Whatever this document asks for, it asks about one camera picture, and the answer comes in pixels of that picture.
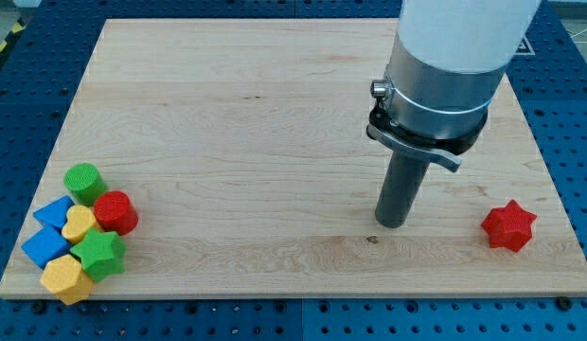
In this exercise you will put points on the red cylinder block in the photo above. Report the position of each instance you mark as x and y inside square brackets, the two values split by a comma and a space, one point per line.
[114, 211]

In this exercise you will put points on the yellow hexagon block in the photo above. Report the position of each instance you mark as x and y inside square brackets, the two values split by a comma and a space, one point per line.
[65, 279]

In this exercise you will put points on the green star block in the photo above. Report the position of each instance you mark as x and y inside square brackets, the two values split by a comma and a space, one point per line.
[101, 254]

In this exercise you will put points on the blue triangle block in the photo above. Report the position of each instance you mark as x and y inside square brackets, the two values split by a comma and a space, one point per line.
[54, 214]

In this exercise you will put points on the blue perforated metal table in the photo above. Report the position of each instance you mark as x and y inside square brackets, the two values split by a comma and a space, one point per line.
[38, 80]

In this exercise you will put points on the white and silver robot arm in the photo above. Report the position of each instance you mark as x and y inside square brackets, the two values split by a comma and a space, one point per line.
[447, 61]

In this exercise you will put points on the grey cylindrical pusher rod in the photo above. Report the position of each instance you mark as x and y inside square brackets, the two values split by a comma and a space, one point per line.
[399, 189]

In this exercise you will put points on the green cylinder block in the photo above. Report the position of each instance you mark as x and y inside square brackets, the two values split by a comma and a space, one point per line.
[85, 183]

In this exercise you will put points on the light wooden board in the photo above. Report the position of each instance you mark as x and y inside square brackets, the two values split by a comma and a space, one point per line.
[242, 145]

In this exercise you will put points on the yellow heart block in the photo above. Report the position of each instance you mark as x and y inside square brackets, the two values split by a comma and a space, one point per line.
[79, 220]

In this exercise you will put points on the blue cube block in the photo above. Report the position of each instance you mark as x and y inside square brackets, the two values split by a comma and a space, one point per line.
[46, 245]

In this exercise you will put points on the red star block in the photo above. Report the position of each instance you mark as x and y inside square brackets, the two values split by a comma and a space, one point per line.
[509, 226]

